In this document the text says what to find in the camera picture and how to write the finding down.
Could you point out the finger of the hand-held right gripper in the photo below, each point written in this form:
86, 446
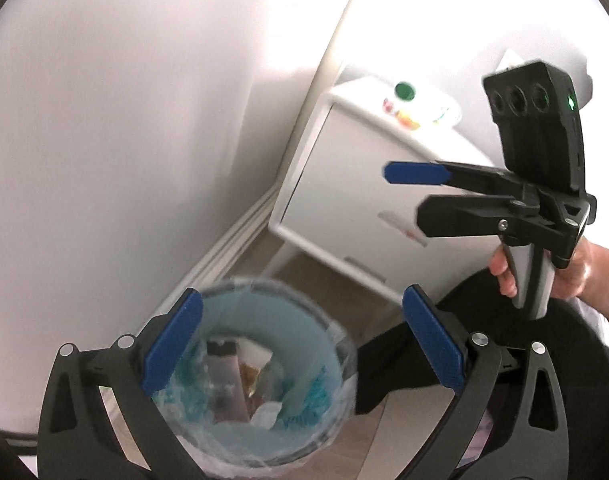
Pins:
459, 217
414, 172

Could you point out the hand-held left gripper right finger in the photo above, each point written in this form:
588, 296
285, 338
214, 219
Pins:
434, 340

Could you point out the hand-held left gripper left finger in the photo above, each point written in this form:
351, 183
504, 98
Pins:
174, 345

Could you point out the clear plastic bag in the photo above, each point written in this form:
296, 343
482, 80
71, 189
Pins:
444, 115

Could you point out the pink cardboard box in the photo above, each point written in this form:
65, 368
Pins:
229, 385

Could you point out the brown paper pack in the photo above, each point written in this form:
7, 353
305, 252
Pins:
252, 377

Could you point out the blue lined trash bin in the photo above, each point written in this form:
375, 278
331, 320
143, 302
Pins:
347, 360

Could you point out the person's right hand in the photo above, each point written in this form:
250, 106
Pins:
589, 275

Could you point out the orange scraps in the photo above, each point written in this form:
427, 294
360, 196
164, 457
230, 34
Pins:
402, 117

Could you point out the white nightstand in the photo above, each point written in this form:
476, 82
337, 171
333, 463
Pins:
344, 185

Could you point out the white baseboard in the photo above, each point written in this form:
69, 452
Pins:
224, 250

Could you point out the white paper scrap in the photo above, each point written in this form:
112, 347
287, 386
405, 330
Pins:
267, 415

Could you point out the teal plastic wrapper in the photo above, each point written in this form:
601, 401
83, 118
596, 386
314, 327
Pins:
309, 400

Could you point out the person's black trousers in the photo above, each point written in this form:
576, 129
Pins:
574, 345

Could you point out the grey door panel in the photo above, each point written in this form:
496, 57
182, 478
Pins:
134, 110

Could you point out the white door frame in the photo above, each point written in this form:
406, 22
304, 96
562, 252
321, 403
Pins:
334, 45

